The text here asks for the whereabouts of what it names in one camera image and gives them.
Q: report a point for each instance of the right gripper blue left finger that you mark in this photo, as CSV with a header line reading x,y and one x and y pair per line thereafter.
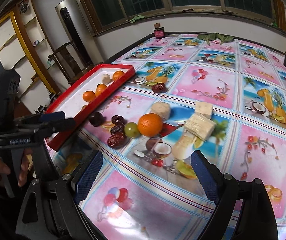
x,y
85,175

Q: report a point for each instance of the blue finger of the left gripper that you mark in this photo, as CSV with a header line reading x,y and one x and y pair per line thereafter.
x,y
50,117
47,129

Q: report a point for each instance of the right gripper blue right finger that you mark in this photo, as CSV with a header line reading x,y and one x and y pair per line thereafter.
x,y
208,175

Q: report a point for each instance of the orange tangerine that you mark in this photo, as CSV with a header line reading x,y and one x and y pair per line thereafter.
x,y
88,96
150,124
117,75
99,89

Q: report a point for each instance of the beige cake piece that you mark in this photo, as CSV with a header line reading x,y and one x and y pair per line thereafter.
x,y
162,109
204,108
106,79

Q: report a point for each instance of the red and white tray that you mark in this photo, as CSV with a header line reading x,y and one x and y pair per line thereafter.
x,y
72,104

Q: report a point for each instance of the dark purple plum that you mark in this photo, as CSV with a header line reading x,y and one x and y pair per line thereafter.
x,y
96,119

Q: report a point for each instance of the dark red date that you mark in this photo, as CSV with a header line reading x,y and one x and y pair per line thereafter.
x,y
117,128
118,120
159,88
117,140

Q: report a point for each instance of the beige cake bar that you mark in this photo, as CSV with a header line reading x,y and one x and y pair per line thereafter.
x,y
200,126

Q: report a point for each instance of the wooden chair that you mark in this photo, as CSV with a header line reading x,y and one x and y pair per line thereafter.
x,y
68,65

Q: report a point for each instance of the green grape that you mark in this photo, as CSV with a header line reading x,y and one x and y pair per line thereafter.
x,y
131,130

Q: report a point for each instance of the colourful fruit-print tablecloth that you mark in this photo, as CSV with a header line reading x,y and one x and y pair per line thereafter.
x,y
225,99

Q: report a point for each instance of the tall standing air conditioner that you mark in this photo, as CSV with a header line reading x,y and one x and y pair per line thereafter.
x,y
78,32

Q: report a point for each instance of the green cloth on sill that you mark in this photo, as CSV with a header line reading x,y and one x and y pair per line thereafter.
x,y
136,18

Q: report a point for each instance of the green leaves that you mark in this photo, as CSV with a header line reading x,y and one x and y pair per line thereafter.
x,y
215,36

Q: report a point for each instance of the small red jar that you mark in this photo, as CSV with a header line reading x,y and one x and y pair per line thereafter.
x,y
159,31

